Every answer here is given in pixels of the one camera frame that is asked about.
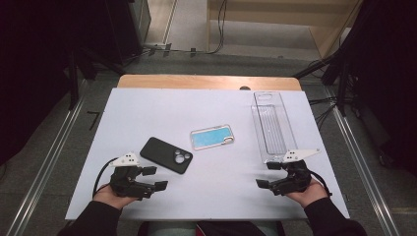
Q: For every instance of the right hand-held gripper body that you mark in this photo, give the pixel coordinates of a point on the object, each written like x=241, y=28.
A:
x=295, y=178

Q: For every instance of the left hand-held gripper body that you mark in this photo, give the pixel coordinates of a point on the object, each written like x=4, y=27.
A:
x=126, y=185

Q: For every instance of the clear phone case blue insert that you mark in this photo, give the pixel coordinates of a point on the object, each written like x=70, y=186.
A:
x=211, y=137

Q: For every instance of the person's left hand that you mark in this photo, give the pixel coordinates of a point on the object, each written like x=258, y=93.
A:
x=109, y=198

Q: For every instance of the person's right hand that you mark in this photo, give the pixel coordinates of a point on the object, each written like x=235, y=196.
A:
x=311, y=195

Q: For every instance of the clear plastic packaging box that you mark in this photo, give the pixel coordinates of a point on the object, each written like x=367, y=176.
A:
x=273, y=128

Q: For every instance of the white board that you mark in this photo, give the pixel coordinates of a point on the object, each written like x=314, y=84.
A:
x=209, y=183

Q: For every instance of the wooden table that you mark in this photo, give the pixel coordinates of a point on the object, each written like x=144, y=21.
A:
x=196, y=82

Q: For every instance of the black metal stand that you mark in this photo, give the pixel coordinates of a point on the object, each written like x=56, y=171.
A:
x=73, y=82
x=342, y=85

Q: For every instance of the dark curtain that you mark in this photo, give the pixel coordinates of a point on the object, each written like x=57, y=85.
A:
x=390, y=82
x=32, y=82

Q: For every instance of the black cabinet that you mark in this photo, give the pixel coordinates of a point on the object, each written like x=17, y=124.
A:
x=131, y=29

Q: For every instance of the light wooden shelf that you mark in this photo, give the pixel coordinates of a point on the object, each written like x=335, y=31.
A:
x=327, y=32

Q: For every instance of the metal floor rail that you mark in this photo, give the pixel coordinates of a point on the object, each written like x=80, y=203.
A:
x=46, y=170
x=364, y=170

